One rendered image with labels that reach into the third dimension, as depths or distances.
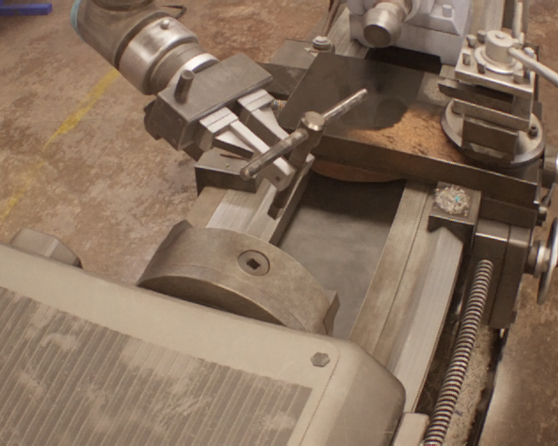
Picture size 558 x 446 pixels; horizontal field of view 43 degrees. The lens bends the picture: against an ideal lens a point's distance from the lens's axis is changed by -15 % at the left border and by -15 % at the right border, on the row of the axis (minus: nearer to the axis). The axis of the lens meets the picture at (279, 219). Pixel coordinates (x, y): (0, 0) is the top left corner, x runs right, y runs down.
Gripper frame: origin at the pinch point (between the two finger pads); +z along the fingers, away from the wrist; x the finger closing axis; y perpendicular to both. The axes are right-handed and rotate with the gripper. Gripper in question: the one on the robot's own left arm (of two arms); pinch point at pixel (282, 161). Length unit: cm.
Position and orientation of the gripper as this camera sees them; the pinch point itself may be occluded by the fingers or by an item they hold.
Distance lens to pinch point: 83.2
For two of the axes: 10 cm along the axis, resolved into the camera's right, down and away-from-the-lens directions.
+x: 6.3, -4.5, 6.3
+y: 3.1, -6.0, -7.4
